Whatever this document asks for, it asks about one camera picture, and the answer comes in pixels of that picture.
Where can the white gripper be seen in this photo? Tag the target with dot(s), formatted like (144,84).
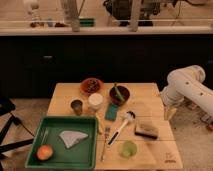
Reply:
(170,97)

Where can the wooden blackboard eraser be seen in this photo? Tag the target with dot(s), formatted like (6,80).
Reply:
(146,130)

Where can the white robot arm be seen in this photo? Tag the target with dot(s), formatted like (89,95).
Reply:
(187,82)

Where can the green translucent cup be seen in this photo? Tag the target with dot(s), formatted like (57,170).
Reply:
(128,149)

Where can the white paper cup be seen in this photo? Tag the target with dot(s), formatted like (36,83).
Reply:
(95,101)

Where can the dark metal cup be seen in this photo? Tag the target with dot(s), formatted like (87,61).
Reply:
(77,106)

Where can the white black dish brush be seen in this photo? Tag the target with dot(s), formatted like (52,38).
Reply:
(128,118)

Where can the dark maroon bowl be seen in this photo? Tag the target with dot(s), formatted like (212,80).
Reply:
(114,98)

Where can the green sponge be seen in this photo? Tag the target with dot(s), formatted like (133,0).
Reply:
(111,112)

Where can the silver fork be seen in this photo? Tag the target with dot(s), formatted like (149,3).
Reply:
(106,134)

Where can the red bowl with snacks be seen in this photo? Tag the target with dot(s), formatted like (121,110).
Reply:
(91,85)

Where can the green plastic tray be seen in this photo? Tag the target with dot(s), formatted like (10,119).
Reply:
(80,157)

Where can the grey folded cloth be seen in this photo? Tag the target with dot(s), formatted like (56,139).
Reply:
(71,138)

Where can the red yellow apple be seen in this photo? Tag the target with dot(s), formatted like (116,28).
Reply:
(44,152)

